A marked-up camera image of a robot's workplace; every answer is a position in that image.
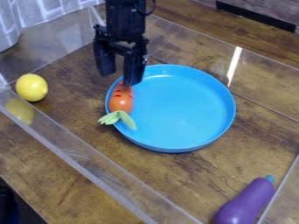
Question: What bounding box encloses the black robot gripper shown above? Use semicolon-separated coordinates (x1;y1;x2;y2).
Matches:
94;0;150;87

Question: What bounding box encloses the orange toy carrot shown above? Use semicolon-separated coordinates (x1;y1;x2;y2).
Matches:
98;81;136;130

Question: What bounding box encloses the blue round plastic tray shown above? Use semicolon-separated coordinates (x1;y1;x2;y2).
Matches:
115;64;237;153

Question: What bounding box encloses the yellow toy lemon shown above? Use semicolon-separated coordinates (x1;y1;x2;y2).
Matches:
15;73;48;102

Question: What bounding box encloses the white grid curtain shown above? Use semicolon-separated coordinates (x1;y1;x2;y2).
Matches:
0;0;106;52

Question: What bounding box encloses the purple toy eggplant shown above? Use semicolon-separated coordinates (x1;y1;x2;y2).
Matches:
214;175;277;224

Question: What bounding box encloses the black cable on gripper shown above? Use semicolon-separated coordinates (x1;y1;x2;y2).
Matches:
140;0;158;17

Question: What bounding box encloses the clear acrylic barrier wall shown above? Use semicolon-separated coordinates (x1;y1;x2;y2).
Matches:
0;74;202;224

